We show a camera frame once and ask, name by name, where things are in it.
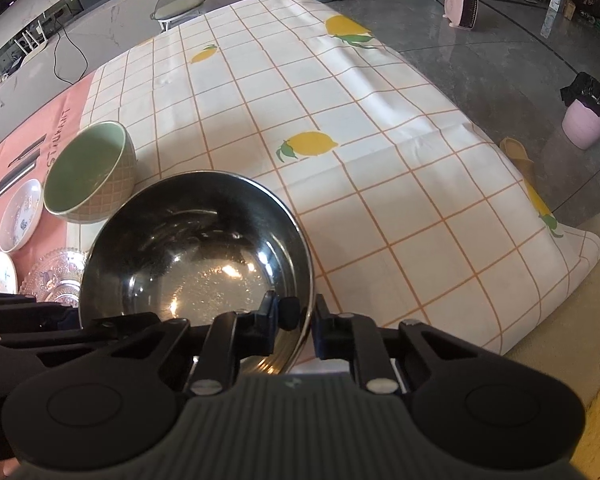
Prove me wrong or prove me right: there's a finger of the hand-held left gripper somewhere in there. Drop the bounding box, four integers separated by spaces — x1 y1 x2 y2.
0 312 162 376
0 294 78 331

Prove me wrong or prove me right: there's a clear glass plate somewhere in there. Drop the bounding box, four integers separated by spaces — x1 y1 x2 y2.
19 246 88 308

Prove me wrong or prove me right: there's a pink waste bin black bag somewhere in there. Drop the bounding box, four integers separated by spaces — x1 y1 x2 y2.
560 72 600 150

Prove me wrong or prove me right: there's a white deep plate with stickers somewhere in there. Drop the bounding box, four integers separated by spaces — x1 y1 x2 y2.
0 179 44 253

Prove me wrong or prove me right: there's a grey cushioned stool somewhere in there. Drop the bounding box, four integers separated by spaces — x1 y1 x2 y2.
150 0 211 33

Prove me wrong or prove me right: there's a stainless steel bowl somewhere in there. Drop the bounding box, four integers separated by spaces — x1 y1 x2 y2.
78 171 315 376

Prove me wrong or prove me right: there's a black cable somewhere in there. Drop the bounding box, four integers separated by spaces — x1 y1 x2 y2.
54 20 90 83

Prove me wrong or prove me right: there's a green ceramic bowl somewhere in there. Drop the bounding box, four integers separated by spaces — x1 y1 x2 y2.
43 121 138 224

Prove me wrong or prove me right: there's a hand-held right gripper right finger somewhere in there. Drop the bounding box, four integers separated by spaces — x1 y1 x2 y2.
312 294 461 394

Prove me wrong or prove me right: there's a grey marble counter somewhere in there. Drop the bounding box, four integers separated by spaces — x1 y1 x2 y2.
0 0 301 111

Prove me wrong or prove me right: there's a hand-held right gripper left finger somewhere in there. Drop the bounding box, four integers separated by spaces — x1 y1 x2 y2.
95 291 299 395

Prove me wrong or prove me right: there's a beige slipper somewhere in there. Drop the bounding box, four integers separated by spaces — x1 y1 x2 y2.
499 136 535 186

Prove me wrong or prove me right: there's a pink space heater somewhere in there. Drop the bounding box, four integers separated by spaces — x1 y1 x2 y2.
442 0 480 31

